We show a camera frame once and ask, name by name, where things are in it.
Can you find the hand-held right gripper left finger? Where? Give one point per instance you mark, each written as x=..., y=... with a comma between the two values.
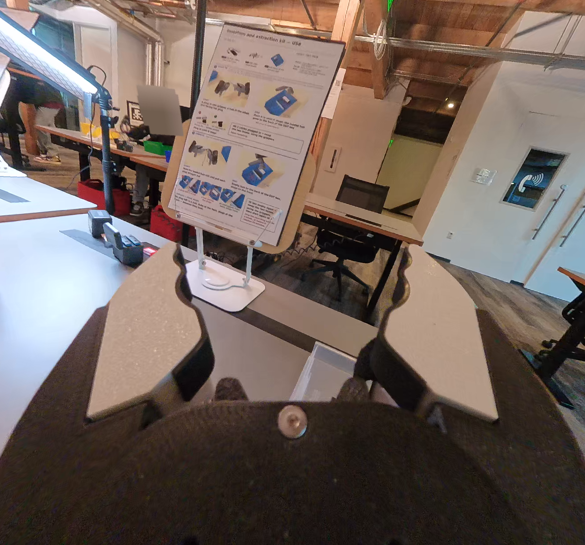
x=146, y=339

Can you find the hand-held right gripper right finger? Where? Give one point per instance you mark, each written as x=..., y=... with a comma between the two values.
x=434, y=339

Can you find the clear plastic bin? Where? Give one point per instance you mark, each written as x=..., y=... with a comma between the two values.
x=320, y=367

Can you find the black battery charger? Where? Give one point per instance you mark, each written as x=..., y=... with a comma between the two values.
x=125, y=248

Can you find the red floor bin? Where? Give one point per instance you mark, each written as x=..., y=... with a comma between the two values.
x=167, y=225
x=103, y=200

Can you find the wooden desk with black legs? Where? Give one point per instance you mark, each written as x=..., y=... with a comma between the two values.
x=564, y=325

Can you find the black office chair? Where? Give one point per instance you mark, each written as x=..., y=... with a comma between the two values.
x=361, y=193

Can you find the black light stand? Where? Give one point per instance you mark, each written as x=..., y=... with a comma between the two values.
x=107, y=166

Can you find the cardboard backing board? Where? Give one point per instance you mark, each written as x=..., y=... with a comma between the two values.
x=299, y=216

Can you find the phone sign window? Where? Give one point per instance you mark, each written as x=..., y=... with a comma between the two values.
x=534, y=178

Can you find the long wooden desk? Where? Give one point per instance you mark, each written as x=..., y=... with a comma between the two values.
x=68, y=136

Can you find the black and white tag marker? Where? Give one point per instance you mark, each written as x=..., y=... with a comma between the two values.
x=135, y=113

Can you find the printed instruction sheet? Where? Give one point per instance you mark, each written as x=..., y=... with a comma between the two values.
x=256, y=120

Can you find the paper notice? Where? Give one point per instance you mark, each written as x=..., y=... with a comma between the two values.
x=332, y=97

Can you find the metal ceiling conduit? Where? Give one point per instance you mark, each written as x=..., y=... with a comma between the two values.
x=457, y=48

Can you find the LED light panel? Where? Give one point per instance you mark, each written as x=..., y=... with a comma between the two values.
x=41, y=58

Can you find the black stand pole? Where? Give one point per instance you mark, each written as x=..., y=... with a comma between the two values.
x=201, y=29

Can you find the small wall sign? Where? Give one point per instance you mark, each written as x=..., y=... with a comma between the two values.
x=483, y=176

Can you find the white wall plate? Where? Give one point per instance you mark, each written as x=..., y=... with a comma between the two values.
x=333, y=159

